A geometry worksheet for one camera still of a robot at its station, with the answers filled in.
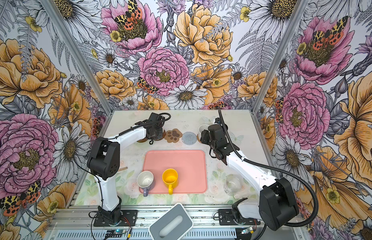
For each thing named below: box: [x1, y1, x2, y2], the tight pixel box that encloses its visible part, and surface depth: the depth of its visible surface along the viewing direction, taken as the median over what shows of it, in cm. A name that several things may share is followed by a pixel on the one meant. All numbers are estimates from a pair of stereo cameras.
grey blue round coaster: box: [181, 131, 197, 146], surface depth 107 cm
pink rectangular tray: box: [139, 149, 207, 194], surface depth 94 cm
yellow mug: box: [162, 168, 178, 195], surface depth 81 cm
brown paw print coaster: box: [164, 128, 183, 143], surface depth 108 cm
